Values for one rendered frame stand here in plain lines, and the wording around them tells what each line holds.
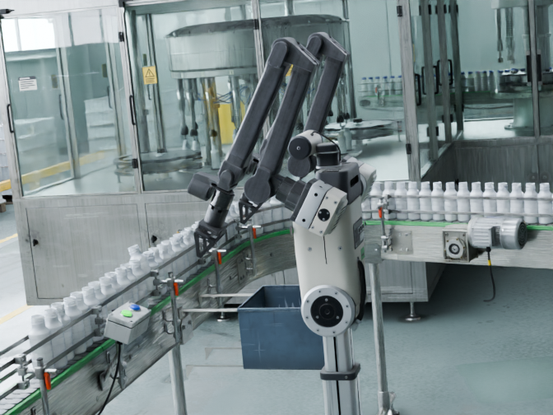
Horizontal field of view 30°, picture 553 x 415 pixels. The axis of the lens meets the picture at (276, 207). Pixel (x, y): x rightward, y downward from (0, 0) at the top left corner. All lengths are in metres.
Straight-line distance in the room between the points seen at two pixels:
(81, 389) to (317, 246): 0.79
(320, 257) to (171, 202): 3.88
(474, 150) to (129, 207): 2.82
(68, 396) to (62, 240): 4.27
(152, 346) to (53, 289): 3.86
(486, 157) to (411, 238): 3.66
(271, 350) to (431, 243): 1.23
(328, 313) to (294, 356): 0.57
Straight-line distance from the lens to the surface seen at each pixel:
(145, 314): 3.06
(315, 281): 3.01
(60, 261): 7.23
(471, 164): 8.22
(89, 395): 3.08
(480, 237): 4.28
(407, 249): 4.62
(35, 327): 2.92
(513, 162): 8.20
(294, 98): 2.78
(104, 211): 7.00
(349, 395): 3.15
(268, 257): 4.56
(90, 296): 3.16
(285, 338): 3.56
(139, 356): 3.39
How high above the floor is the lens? 1.88
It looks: 10 degrees down
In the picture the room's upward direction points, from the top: 5 degrees counter-clockwise
